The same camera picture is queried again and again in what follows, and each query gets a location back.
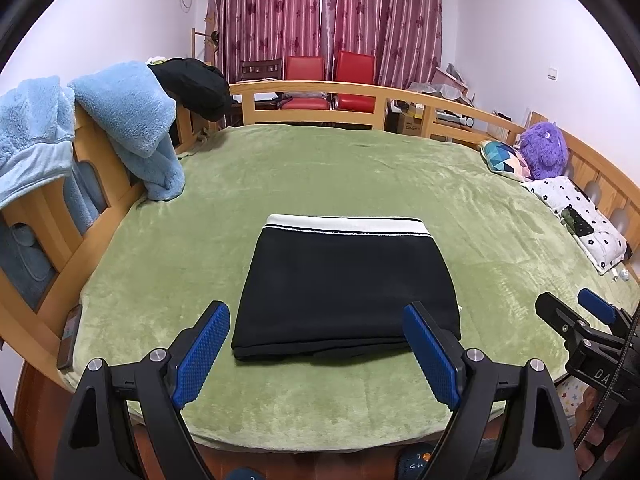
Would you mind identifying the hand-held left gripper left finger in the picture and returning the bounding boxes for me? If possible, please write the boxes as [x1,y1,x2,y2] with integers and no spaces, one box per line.
[52,301,231,480]

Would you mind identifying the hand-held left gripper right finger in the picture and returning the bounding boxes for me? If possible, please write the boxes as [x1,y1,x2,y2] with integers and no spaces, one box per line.
[402,302,581,480]

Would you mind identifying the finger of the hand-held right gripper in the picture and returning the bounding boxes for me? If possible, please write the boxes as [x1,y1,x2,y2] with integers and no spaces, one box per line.
[535,292,593,356]
[577,287,638,333]

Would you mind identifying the black pants with white stripes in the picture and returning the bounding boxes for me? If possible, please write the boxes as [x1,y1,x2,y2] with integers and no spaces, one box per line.
[231,214,462,361]

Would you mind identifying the person's right hand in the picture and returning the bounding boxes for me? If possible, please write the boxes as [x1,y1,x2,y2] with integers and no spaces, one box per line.
[575,390,622,472]

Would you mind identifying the star print sheet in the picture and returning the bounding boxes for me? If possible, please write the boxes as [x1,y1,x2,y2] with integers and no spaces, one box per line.
[556,377,588,418]

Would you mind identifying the white pillow with black flowers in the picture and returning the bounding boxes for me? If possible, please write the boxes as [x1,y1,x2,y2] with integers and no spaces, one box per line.
[522,176,628,275]

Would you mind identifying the dark smartphone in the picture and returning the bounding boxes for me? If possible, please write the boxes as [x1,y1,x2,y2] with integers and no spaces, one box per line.
[56,304,83,371]

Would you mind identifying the colourful geometric cushion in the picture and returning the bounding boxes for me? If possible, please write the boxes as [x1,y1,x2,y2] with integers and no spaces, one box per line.
[480,140,533,182]

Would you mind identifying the purple plush toy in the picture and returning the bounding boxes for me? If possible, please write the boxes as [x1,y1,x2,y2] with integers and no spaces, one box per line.
[517,121,570,181]

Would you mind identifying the green plush blanket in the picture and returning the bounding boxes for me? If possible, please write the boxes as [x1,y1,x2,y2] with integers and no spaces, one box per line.
[60,125,640,456]

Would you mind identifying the cardboard box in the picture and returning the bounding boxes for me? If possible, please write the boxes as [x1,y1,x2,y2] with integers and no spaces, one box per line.
[397,110,426,136]

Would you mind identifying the light blue fleece blanket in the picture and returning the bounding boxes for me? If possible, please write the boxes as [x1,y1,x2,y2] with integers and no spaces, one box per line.
[67,60,186,202]

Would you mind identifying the cardboard boxes clutter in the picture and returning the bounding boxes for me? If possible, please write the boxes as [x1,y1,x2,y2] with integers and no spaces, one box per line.
[407,62,476,106]

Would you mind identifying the black jacket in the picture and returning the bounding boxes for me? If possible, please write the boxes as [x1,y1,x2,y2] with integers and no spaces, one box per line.
[147,58,238,122]

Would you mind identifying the light blue fleece robe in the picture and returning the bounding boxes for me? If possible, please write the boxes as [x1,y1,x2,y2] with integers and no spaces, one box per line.
[0,76,76,211]

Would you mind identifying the dark wooden chair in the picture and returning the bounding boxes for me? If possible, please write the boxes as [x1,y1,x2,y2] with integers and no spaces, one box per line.
[239,60,283,83]

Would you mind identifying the red chair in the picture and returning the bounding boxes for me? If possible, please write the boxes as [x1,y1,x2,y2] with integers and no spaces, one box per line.
[277,55,333,111]
[332,50,377,113]

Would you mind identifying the wooden coat rack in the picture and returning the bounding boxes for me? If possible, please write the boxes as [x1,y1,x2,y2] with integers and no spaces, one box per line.
[190,12,221,66]

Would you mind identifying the red floral curtain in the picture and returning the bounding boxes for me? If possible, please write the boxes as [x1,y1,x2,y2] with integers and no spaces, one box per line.
[207,0,443,88]

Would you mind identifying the black braided cable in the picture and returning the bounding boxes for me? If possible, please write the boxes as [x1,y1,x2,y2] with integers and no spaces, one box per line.
[572,305,640,453]

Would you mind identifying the wooden bed frame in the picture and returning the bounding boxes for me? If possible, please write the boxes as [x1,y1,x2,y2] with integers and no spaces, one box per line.
[0,80,640,396]

